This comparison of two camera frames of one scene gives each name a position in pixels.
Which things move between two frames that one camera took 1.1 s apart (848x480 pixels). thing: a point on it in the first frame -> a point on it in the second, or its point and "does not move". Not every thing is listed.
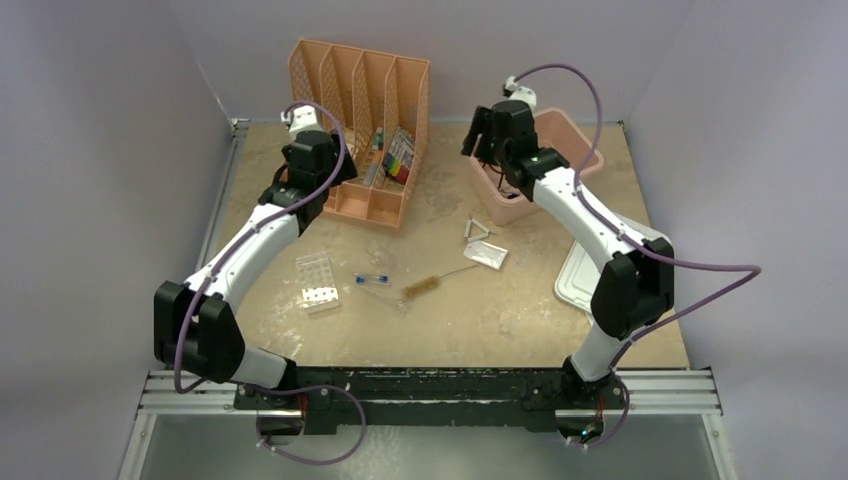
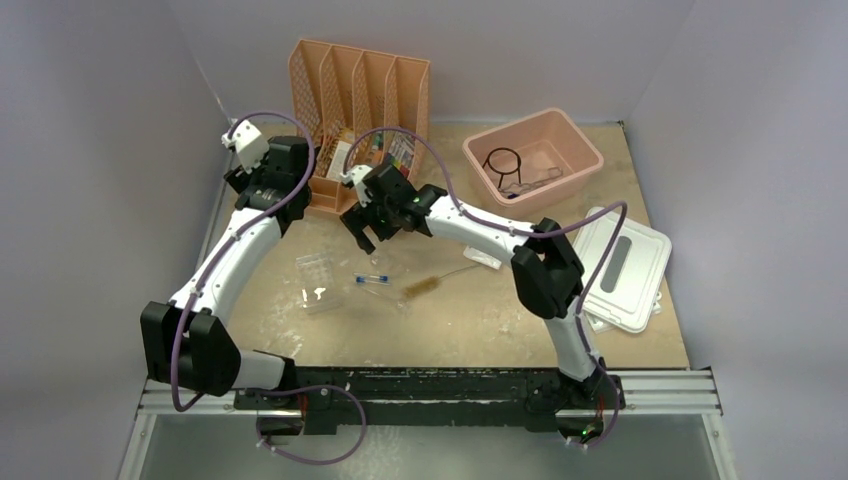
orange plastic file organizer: x=382 y=103 does not move
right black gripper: x=481 y=124 -> x=361 y=217
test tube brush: x=428 y=282 does not move
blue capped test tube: x=378 y=279 does not move
